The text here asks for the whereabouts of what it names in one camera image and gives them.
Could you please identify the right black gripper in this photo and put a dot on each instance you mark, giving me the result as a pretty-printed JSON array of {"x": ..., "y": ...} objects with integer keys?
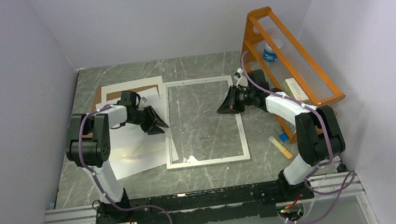
[{"x": 230, "y": 105}]

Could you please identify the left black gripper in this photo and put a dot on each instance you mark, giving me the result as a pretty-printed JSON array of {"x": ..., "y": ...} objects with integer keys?
[{"x": 153, "y": 115}]

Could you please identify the white photo sheet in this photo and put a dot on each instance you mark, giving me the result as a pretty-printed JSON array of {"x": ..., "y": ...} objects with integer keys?
[{"x": 132, "y": 150}]

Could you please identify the clear glass pane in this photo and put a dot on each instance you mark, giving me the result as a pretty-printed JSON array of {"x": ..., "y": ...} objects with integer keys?
[{"x": 203, "y": 121}]

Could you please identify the white mat board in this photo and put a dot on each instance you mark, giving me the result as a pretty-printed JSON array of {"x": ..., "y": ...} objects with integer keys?
[{"x": 145, "y": 92}]

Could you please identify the silver picture frame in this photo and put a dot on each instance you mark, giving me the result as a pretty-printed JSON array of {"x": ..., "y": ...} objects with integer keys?
[{"x": 242, "y": 121}]

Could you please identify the brown backing board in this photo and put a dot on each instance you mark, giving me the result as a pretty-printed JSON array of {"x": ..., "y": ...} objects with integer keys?
[{"x": 97, "y": 96}]

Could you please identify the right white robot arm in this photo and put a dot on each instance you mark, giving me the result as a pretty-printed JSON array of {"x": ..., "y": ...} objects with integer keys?
[{"x": 319, "y": 136}]

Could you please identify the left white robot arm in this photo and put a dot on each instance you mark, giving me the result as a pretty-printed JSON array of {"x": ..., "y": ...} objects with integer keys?
[{"x": 88, "y": 146}]

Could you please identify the yellow stick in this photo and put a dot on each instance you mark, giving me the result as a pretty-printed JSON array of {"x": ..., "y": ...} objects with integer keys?
[{"x": 280, "y": 147}]

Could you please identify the blue capped tube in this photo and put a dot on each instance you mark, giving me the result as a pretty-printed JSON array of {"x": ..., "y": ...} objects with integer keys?
[{"x": 283, "y": 136}]

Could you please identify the blue white can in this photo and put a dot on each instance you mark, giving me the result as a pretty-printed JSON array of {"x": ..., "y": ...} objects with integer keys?
[{"x": 268, "y": 54}]

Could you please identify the cream yellow box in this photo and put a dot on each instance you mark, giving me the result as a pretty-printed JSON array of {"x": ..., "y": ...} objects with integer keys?
[{"x": 293, "y": 89}]

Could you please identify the orange wooden shelf rack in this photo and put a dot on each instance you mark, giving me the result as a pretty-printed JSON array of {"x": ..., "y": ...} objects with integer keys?
[{"x": 263, "y": 26}]

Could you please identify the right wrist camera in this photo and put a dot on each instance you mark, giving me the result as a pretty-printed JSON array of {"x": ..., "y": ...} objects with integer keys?
[{"x": 256, "y": 76}]

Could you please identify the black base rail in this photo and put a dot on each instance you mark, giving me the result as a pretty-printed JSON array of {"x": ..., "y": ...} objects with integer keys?
[{"x": 261, "y": 199}]

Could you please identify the aluminium extrusion rail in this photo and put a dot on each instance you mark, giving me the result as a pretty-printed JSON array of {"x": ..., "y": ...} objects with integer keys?
[{"x": 322, "y": 183}]

